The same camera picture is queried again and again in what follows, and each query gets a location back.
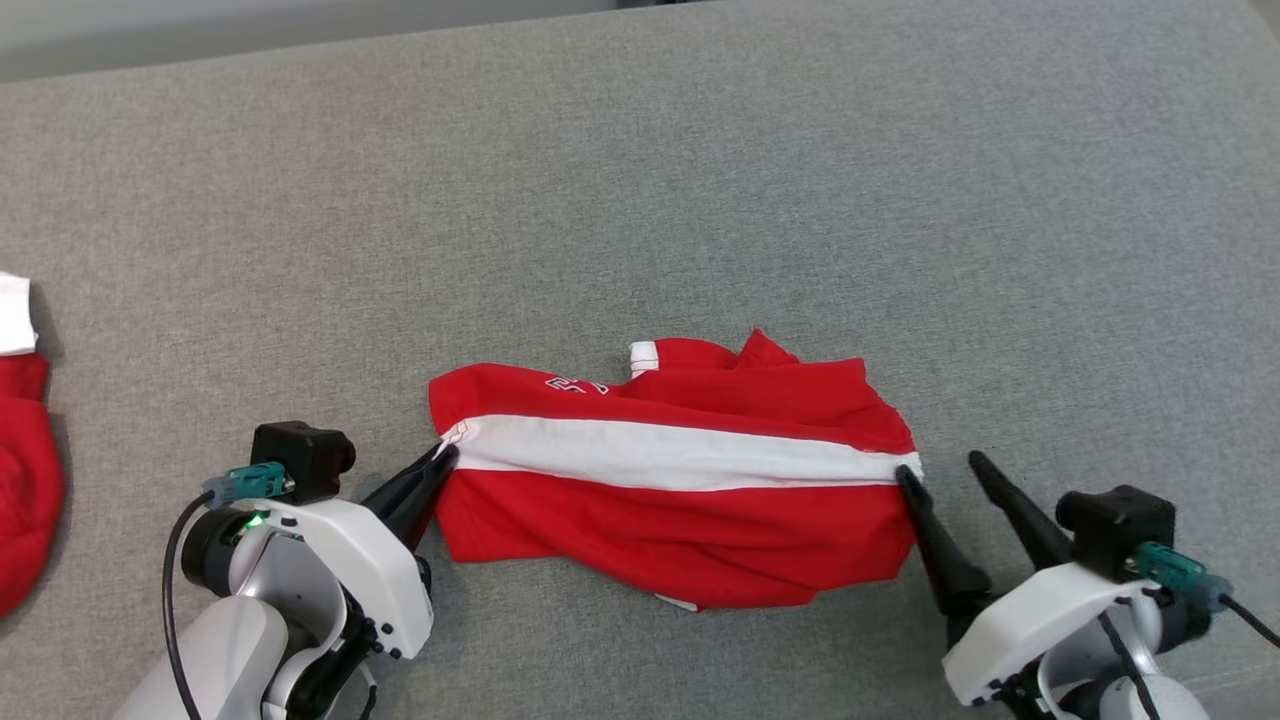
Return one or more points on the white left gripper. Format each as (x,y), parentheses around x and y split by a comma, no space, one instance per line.
(370,560)

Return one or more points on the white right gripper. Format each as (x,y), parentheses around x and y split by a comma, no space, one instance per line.
(1020,625)

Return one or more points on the red shorts with white stripe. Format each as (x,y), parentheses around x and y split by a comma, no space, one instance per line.
(680,510)

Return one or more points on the red white number jersey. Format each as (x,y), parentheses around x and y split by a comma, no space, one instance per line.
(25,480)

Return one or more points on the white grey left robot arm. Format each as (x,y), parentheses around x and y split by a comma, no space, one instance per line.
(230,650)

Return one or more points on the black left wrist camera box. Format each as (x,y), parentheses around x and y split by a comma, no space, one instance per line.
(300,458)

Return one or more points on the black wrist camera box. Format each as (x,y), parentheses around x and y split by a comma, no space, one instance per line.
(300,458)
(1115,525)

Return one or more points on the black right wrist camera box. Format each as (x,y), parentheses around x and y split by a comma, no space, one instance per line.
(1115,525)

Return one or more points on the teal left camera connector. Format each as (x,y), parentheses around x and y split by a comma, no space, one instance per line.
(250,482)

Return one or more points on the teal camera connector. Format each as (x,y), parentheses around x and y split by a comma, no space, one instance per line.
(1180,575)
(250,482)

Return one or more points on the teal right camera connector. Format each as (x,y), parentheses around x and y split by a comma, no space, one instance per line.
(1180,575)

